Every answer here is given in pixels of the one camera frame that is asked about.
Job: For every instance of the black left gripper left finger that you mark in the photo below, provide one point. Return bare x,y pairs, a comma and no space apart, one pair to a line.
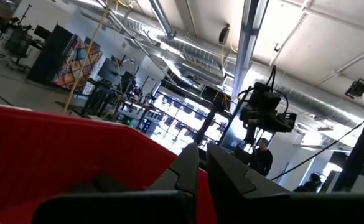
181,174

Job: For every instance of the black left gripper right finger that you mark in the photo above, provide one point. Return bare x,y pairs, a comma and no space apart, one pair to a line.
231,186

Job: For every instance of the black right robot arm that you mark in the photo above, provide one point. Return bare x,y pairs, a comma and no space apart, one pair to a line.
259,99

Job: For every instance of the red plastic bin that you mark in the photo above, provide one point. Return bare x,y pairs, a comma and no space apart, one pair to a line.
44,140

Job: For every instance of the person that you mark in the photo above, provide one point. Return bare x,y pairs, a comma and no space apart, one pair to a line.
310,183
262,158

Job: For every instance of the black ceiling lamp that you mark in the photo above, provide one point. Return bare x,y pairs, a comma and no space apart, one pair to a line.
356,88

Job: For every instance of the colourful patterned quilt panel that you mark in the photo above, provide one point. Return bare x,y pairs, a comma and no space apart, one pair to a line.
76,65

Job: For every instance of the dark partition panel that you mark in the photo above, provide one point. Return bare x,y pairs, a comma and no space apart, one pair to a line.
51,53

